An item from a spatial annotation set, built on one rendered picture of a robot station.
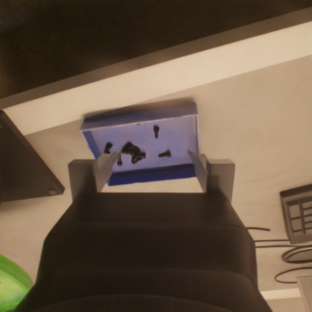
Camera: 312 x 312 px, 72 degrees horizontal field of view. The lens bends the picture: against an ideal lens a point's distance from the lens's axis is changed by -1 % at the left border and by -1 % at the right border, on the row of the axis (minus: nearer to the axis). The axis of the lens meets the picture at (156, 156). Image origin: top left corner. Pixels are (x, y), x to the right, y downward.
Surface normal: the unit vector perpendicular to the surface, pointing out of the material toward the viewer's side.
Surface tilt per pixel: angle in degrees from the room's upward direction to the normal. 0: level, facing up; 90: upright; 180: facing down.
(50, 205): 0
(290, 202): 71
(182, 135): 0
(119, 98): 0
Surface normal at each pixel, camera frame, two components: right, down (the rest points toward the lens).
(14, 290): 0.40, 0.66
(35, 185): -0.01, 0.69
